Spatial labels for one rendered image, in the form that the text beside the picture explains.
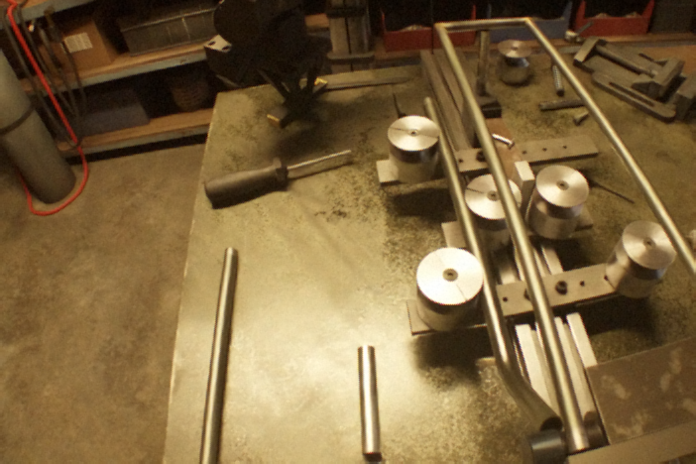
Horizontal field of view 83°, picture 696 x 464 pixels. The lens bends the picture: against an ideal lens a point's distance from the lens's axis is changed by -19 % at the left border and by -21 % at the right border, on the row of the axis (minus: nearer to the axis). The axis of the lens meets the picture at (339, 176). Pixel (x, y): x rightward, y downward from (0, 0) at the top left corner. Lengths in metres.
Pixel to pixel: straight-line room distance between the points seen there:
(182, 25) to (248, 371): 1.56
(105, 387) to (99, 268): 0.49
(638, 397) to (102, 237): 1.88
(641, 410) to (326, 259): 0.33
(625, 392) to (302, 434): 0.26
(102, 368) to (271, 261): 1.21
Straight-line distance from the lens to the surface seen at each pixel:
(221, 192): 0.55
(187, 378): 0.46
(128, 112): 2.16
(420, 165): 0.46
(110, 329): 1.69
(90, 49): 2.00
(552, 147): 0.54
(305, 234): 0.51
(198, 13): 1.82
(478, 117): 0.36
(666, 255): 0.42
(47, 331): 1.85
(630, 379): 0.27
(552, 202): 0.42
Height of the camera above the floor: 1.27
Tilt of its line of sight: 45 degrees down
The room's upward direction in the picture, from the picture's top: 10 degrees counter-clockwise
